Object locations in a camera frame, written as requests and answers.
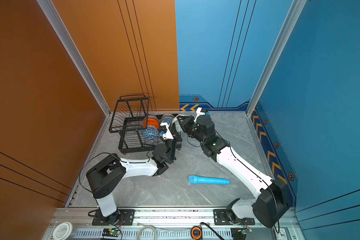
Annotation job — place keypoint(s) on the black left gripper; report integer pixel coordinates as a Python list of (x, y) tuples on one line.
[(171, 127)]

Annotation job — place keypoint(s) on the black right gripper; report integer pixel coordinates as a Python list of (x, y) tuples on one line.
[(186, 125)]

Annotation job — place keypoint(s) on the white lattice patterned bowl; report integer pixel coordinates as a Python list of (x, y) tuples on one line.
[(167, 116)]

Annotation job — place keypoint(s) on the blue geometric patterned bowl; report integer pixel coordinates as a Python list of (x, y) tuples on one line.
[(150, 133)]

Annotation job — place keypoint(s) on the orange plastic bowl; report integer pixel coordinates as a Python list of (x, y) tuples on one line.
[(151, 122)]

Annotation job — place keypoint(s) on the green patterned white bowl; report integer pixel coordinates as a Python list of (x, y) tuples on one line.
[(177, 118)]

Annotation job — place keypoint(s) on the blue floral white bowl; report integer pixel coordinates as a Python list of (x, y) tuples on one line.
[(167, 121)]

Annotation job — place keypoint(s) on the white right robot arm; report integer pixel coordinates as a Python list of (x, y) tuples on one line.
[(271, 196)]

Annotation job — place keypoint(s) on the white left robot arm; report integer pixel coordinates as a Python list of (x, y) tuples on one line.
[(106, 175)]

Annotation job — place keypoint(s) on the black metal dish rack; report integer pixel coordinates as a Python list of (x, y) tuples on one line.
[(127, 120)]

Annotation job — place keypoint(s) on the light blue plastic cylinder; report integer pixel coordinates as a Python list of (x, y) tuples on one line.
[(204, 180)]

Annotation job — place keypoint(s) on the orange black tape measure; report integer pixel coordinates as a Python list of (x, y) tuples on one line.
[(196, 233)]

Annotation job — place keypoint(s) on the green circuit board left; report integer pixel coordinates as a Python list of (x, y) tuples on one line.
[(111, 233)]

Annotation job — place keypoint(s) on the green circuit board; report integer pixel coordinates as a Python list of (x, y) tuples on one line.
[(111, 233), (245, 230)]

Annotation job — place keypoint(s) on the green circuit board right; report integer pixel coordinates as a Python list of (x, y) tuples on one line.
[(245, 230)]

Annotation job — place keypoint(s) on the white round lid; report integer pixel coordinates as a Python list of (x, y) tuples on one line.
[(63, 231)]

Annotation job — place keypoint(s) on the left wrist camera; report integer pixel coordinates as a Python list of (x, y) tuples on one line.
[(165, 132)]

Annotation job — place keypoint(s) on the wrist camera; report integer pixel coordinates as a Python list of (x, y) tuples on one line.
[(165, 132), (202, 112)]

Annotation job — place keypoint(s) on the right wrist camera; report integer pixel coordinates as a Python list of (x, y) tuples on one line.
[(202, 112)]

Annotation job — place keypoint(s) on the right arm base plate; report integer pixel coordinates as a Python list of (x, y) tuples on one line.
[(220, 216)]

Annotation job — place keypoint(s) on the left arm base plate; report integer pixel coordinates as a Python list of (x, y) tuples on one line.
[(119, 218)]

